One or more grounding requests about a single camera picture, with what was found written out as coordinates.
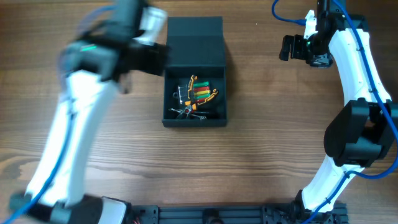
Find orange black pliers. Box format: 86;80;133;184
169;75;219;120

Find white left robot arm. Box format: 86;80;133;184
7;1;169;223

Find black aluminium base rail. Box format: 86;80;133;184
125;199;349;224

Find black red screwdriver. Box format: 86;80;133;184
184;108;210;116

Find clear case coloured screwdrivers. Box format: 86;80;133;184
172;82;212;105

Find black open box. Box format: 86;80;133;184
162;17;227;128

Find silver L-shaped socket wrench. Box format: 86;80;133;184
169;108;207;119

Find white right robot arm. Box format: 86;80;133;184
279;0;397;223

